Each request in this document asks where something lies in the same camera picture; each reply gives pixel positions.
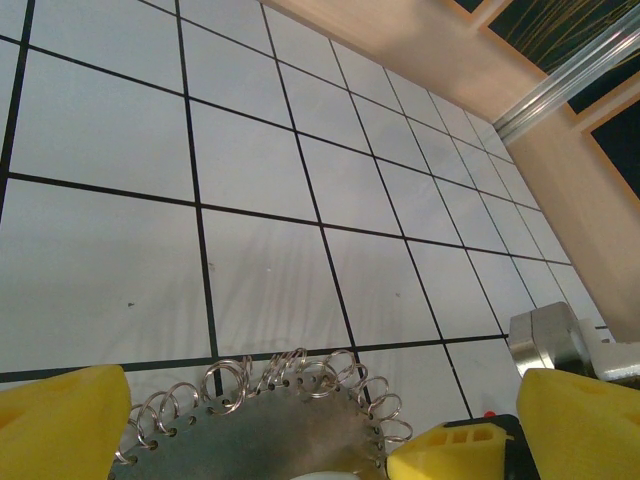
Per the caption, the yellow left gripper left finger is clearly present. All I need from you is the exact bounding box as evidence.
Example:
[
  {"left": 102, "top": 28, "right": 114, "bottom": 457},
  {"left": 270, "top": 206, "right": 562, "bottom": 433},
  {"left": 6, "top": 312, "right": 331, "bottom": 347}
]
[{"left": 0, "top": 364, "right": 132, "bottom": 480}]

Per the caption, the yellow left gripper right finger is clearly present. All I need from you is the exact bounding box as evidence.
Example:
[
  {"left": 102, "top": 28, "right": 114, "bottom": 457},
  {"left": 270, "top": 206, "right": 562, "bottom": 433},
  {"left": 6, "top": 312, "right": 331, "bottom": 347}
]
[{"left": 516, "top": 368, "right": 640, "bottom": 480}]

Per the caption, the feather and oval art panel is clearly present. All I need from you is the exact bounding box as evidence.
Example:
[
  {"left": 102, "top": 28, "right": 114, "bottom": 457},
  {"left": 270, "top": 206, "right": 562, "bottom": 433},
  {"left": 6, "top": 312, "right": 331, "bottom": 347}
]
[{"left": 587, "top": 115, "right": 640, "bottom": 187}]

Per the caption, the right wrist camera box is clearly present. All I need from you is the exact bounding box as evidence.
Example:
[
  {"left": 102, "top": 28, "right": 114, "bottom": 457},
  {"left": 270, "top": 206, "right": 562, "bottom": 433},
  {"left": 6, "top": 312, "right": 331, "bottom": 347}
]
[{"left": 508, "top": 301, "right": 640, "bottom": 391}]

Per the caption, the aluminium corner post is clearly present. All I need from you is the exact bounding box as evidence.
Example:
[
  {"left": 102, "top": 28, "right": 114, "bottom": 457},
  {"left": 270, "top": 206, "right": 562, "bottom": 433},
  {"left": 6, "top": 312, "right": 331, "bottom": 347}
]
[{"left": 492, "top": 7, "right": 640, "bottom": 146}]

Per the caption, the flower wall art panel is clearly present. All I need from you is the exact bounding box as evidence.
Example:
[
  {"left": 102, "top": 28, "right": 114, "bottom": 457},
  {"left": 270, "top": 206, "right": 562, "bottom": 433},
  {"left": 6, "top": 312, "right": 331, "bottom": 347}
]
[{"left": 446, "top": 0, "right": 485, "bottom": 17}]

